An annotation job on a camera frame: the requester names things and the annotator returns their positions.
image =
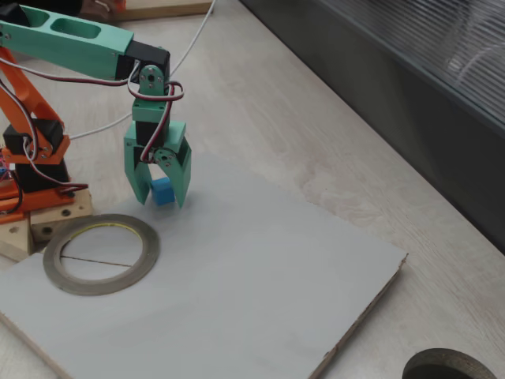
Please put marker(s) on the person's hand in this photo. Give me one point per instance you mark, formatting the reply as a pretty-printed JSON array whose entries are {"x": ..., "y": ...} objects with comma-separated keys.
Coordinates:
[{"x": 96, "y": 7}]

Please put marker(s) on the ribbed translucent window panel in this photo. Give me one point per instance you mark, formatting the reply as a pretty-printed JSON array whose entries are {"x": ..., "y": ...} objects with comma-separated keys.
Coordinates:
[{"x": 434, "y": 39}]

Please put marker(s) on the dark window frame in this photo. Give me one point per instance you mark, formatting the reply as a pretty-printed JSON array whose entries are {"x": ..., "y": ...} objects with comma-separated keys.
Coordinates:
[{"x": 394, "y": 98}]

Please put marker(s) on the grey plywood board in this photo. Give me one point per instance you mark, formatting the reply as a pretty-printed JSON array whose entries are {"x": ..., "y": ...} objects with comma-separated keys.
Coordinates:
[{"x": 236, "y": 276}]

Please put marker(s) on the blue cube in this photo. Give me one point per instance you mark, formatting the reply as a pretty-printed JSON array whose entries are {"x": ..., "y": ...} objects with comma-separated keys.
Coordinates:
[{"x": 161, "y": 193}]

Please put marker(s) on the red circuit board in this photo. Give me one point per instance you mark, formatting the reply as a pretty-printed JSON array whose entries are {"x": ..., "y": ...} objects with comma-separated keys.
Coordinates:
[{"x": 4, "y": 162}]

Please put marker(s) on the light wooden plank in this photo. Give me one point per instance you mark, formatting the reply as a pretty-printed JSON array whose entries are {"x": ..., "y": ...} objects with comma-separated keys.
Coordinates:
[{"x": 177, "y": 10}]

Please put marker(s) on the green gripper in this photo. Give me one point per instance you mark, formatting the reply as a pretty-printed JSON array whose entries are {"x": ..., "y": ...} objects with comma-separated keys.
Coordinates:
[{"x": 178, "y": 139}]

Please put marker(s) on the wooden base block with holes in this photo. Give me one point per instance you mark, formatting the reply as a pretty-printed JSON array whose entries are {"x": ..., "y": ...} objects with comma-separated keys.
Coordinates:
[{"x": 81, "y": 205}]

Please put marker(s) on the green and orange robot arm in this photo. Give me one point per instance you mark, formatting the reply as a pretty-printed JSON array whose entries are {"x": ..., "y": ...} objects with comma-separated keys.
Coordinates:
[{"x": 79, "y": 43}]

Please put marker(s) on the wedge-shaped wooden block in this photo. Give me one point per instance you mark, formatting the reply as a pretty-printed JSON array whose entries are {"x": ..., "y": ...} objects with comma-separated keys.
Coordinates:
[{"x": 16, "y": 237}]

